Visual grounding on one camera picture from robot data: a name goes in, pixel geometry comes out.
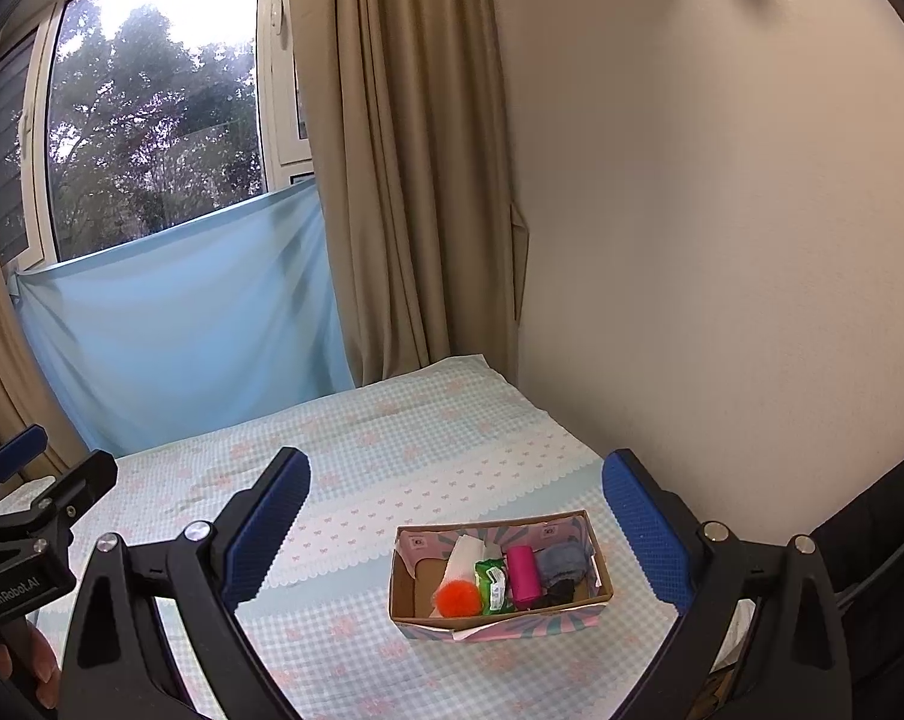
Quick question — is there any black sock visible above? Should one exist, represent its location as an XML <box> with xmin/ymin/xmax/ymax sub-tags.
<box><xmin>531</xmin><ymin>577</ymin><xmax>579</xmax><ymax>608</ymax></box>

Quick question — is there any person's left hand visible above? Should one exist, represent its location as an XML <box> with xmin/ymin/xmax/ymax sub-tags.
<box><xmin>0</xmin><ymin>615</ymin><xmax>63</xmax><ymax>713</ymax></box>

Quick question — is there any window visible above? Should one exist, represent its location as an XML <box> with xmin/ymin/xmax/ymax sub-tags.
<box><xmin>0</xmin><ymin>0</ymin><xmax>318</xmax><ymax>271</ymax></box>

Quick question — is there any green wipes packet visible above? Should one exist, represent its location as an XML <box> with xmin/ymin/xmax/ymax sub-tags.
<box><xmin>473</xmin><ymin>559</ymin><xmax>514</xmax><ymax>614</ymax></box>

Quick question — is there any grey towel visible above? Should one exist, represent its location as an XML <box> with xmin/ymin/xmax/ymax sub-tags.
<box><xmin>534</xmin><ymin>544</ymin><xmax>588</xmax><ymax>586</ymax></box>

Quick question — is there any bed with checked sheet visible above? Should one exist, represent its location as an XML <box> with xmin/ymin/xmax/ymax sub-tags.
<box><xmin>0</xmin><ymin>355</ymin><xmax>761</xmax><ymax>720</ymax></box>

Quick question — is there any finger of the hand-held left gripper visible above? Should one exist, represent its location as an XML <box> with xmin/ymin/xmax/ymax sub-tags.
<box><xmin>0</xmin><ymin>450</ymin><xmax>119</xmax><ymax>535</ymax></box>
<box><xmin>0</xmin><ymin>425</ymin><xmax>49</xmax><ymax>515</ymax></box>

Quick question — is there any light blue hanging cloth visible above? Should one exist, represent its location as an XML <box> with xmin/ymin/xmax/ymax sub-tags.
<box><xmin>8</xmin><ymin>181</ymin><xmax>357</xmax><ymax>458</ymax></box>

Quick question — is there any orange plush fruit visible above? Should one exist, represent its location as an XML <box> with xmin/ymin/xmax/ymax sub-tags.
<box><xmin>432</xmin><ymin>581</ymin><xmax>483</xmax><ymax>618</ymax></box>

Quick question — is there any patterned cardboard box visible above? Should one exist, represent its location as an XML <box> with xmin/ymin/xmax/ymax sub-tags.
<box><xmin>388</xmin><ymin>508</ymin><xmax>616</xmax><ymax>644</ymax></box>

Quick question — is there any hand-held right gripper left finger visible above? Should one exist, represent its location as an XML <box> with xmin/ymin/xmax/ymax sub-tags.
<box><xmin>58</xmin><ymin>447</ymin><xmax>312</xmax><ymax>720</ymax></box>

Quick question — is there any white paper towel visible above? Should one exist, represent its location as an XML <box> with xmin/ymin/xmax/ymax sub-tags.
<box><xmin>441</xmin><ymin>535</ymin><xmax>490</xmax><ymax>590</ymax></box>

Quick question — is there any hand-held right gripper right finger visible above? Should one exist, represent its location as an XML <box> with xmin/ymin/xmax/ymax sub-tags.
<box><xmin>602</xmin><ymin>450</ymin><xmax>851</xmax><ymax>720</ymax></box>

